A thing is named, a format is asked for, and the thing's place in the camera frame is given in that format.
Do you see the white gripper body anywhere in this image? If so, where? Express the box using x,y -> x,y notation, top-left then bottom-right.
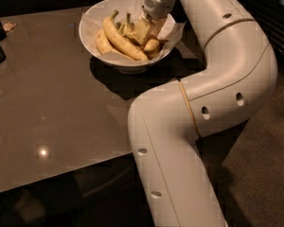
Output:
141,0 -> 176,20

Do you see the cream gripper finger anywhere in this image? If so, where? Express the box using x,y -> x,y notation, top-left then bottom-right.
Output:
134,15 -> 154,45
151,16 -> 168,37

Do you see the curved spotted yellow banana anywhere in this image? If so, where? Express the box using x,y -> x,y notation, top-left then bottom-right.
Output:
122,13 -> 160,59

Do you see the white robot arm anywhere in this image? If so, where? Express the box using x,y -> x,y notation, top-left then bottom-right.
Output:
128,0 -> 277,227

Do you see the long yellow banana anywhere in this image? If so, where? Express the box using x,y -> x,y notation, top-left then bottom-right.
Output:
102,9 -> 148,61

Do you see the white ceramic bowl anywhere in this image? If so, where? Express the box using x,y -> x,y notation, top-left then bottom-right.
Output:
78,0 -> 177,76

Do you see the left yellow banana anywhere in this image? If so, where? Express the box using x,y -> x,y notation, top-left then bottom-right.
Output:
96,29 -> 115,54

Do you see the dark radiator grille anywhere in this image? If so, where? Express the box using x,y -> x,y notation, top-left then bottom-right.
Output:
223,0 -> 284,64

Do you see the small crumpled wrapper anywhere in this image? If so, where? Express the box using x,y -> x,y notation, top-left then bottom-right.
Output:
3,23 -> 16,32

